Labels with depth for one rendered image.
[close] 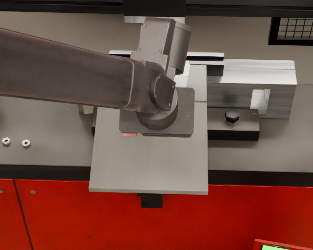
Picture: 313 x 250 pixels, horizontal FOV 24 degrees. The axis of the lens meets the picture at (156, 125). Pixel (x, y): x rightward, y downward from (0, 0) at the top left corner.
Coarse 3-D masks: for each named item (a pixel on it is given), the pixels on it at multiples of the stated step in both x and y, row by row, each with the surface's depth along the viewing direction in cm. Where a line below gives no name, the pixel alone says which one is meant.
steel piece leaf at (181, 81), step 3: (174, 78) 123; (177, 78) 123; (180, 78) 123; (183, 78) 123; (186, 78) 123; (177, 81) 122; (180, 81) 122; (183, 81) 122; (186, 81) 122; (177, 84) 122; (180, 84) 122; (183, 84) 122; (186, 84) 122
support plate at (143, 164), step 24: (192, 72) 124; (96, 120) 117; (96, 144) 114; (120, 144) 114; (144, 144) 114; (168, 144) 114; (192, 144) 114; (96, 168) 111; (120, 168) 111; (144, 168) 111; (168, 168) 111; (192, 168) 111; (120, 192) 110; (144, 192) 109; (168, 192) 109; (192, 192) 109
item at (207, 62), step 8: (128, 56) 127; (192, 56) 127; (200, 56) 127; (208, 56) 127; (216, 56) 127; (192, 64) 125; (200, 64) 125; (208, 64) 125; (216, 64) 125; (208, 72) 127; (216, 72) 127
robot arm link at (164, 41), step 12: (144, 24) 89; (156, 24) 88; (168, 24) 87; (180, 24) 89; (144, 36) 88; (156, 36) 88; (168, 36) 88; (180, 36) 89; (144, 48) 88; (156, 48) 87; (168, 48) 88; (180, 48) 89; (144, 60) 87; (156, 60) 87; (168, 60) 87; (180, 60) 89; (180, 72) 91; (156, 84) 81; (168, 84) 84; (156, 96) 81; (168, 96) 85; (168, 108) 85
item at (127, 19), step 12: (132, 0) 115; (144, 0) 115; (156, 0) 115; (168, 0) 115; (180, 0) 115; (132, 12) 117; (144, 12) 117; (156, 12) 117; (168, 12) 117; (180, 12) 117
